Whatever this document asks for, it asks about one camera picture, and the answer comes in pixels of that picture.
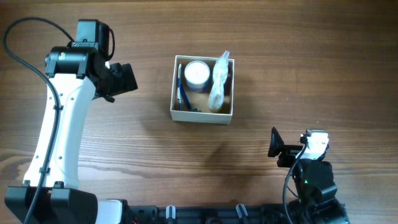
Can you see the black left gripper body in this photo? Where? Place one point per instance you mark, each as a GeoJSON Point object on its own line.
{"type": "Point", "coordinates": [119, 80]}

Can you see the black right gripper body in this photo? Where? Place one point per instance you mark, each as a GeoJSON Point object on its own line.
{"type": "Point", "coordinates": [288, 152]}

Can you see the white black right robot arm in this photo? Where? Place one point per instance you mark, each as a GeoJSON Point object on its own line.
{"type": "Point", "coordinates": [309, 191]}

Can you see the blue white toothbrush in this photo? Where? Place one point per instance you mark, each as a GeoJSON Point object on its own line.
{"type": "Point", "coordinates": [179, 100]}

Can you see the white open cardboard box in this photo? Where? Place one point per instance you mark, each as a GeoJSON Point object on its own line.
{"type": "Point", "coordinates": [200, 112]}

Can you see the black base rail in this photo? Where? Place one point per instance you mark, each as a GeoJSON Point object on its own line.
{"type": "Point", "coordinates": [238, 214]}

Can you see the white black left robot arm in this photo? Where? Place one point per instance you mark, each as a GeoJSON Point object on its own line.
{"type": "Point", "coordinates": [75, 75]}

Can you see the blue disposable razor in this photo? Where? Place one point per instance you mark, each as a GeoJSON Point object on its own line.
{"type": "Point", "coordinates": [186, 100]}

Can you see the clear foamy liquid bottle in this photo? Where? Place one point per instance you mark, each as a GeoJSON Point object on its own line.
{"type": "Point", "coordinates": [220, 70]}

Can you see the cotton swab tub blue label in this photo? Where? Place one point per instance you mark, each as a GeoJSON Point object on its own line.
{"type": "Point", "coordinates": [197, 75]}

